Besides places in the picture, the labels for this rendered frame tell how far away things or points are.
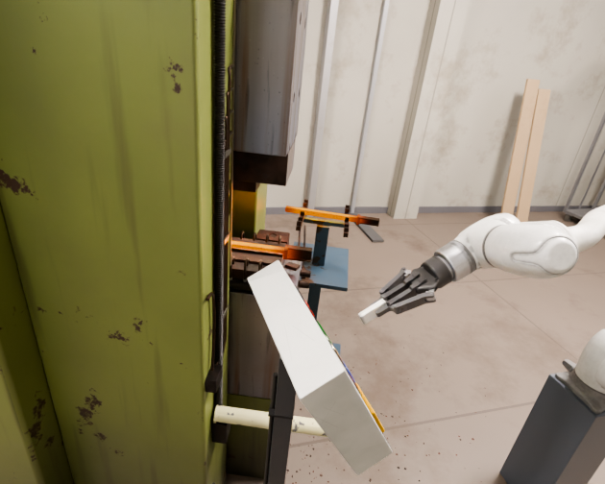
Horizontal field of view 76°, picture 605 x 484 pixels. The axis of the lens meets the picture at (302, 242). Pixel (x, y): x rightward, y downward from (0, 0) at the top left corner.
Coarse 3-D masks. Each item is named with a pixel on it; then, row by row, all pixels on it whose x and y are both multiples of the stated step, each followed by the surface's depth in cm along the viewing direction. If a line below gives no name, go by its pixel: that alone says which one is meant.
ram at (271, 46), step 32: (256, 0) 85; (288, 0) 85; (256, 32) 88; (288, 32) 88; (256, 64) 91; (288, 64) 91; (256, 96) 94; (288, 96) 94; (256, 128) 98; (288, 128) 97
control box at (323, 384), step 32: (256, 288) 80; (288, 288) 76; (288, 320) 69; (288, 352) 63; (320, 352) 61; (320, 384) 57; (352, 384) 59; (320, 416) 59; (352, 416) 62; (352, 448) 67; (384, 448) 70
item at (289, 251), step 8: (248, 248) 131; (256, 248) 131; (264, 248) 130; (272, 248) 131; (280, 248) 132; (288, 248) 130; (296, 248) 130; (304, 248) 131; (288, 256) 132; (296, 256) 132; (304, 256) 131
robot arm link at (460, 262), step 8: (440, 248) 95; (448, 248) 92; (456, 248) 92; (464, 248) 91; (440, 256) 93; (448, 256) 91; (456, 256) 90; (464, 256) 90; (448, 264) 91; (456, 264) 90; (464, 264) 90; (472, 264) 91; (456, 272) 90; (464, 272) 91; (472, 272) 93; (456, 280) 93
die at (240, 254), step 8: (232, 240) 137; (240, 240) 137; (248, 240) 138; (256, 240) 139; (232, 248) 130; (240, 248) 130; (240, 256) 127; (248, 256) 128; (256, 256) 128; (264, 256) 129; (272, 256) 129; (280, 256) 130; (232, 264) 124; (240, 264) 125; (256, 264) 126; (264, 264) 126; (232, 272) 123; (240, 272) 122; (248, 272) 122; (256, 272) 122
